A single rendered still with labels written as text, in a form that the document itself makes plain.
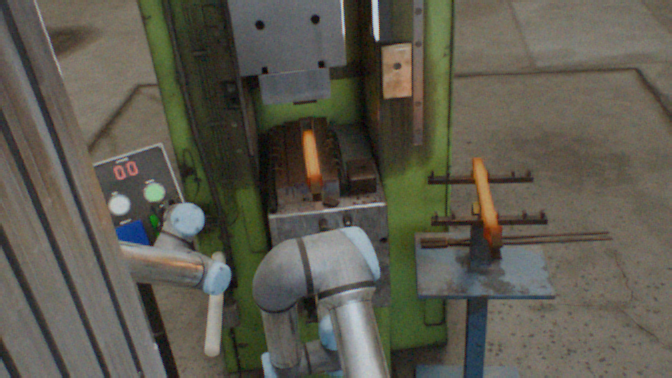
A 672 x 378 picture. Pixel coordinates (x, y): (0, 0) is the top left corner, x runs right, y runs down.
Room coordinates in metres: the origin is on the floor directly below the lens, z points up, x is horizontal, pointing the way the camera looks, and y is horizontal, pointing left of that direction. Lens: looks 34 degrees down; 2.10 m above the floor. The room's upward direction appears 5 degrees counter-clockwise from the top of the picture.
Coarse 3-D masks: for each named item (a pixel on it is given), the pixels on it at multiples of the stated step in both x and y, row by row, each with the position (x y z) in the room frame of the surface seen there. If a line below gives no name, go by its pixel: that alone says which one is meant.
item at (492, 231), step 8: (472, 160) 1.71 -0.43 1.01; (480, 160) 1.70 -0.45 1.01; (480, 168) 1.65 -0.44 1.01; (480, 176) 1.61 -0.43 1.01; (480, 184) 1.57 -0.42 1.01; (480, 192) 1.53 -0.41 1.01; (488, 192) 1.52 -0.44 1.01; (480, 200) 1.50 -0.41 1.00; (488, 200) 1.49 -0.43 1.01; (488, 208) 1.45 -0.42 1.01; (488, 216) 1.41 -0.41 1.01; (488, 224) 1.38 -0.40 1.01; (496, 224) 1.37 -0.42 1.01; (488, 232) 1.35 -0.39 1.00; (496, 232) 1.33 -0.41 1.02; (488, 240) 1.34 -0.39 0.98; (496, 240) 1.29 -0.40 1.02; (496, 248) 1.27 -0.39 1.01; (496, 256) 1.27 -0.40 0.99
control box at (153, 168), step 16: (160, 144) 1.65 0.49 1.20; (112, 160) 1.58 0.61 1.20; (128, 160) 1.59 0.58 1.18; (144, 160) 1.60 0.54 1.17; (160, 160) 1.62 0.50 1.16; (112, 176) 1.55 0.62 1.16; (128, 176) 1.56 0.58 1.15; (144, 176) 1.58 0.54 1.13; (160, 176) 1.59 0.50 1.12; (112, 192) 1.53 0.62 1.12; (128, 192) 1.54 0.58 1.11; (144, 192) 1.55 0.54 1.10; (176, 192) 1.58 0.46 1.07; (128, 208) 1.51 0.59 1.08; (144, 208) 1.53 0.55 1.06; (144, 224) 1.50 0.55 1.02
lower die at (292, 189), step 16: (288, 128) 2.06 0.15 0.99; (320, 128) 2.04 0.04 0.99; (288, 144) 1.94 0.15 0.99; (320, 144) 1.92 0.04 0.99; (288, 160) 1.84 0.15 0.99; (304, 160) 1.81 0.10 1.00; (320, 160) 1.82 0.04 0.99; (288, 176) 1.75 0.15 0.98; (304, 176) 1.73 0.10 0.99; (336, 176) 1.71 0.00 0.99; (288, 192) 1.69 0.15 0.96; (304, 192) 1.70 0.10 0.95; (336, 192) 1.70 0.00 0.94
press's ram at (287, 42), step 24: (240, 0) 1.69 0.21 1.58; (264, 0) 1.69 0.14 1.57; (288, 0) 1.70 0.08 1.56; (312, 0) 1.70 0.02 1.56; (336, 0) 1.70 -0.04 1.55; (240, 24) 1.69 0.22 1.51; (264, 24) 1.70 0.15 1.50; (288, 24) 1.70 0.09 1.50; (312, 24) 1.70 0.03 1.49; (336, 24) 1.70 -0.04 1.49; (240, 48) 1.69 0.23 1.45; (264, 48) 1.69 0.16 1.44; (288, 48) 1.70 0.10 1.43; (312, 48) 1.70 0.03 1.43; (336, 48) 1.70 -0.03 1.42; (240, 72) 1.69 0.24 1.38
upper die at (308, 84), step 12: (264, 72) 1.71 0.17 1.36; (276, 72) 1.70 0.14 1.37; (288, 72) 1.70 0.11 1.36; (300, 72) 1.70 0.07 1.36; (312, 72) 1.70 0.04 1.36; (324, 72) 1.70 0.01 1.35; (264, 84) 1.69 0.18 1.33; (276, 84) 1.69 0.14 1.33; (288, 84) 1.70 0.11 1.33; (300, 84) 1.70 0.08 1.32; (312, 84) 1.70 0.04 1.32; (324, 84) 1.70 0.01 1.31; (264, 96) 1.69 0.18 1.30; (276, 96) 1.69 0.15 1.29; (288, 96) 1.70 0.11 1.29; (300, 96) 1.70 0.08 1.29; (312, 96) 1.70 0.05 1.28; (324, 96) 1.70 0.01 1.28
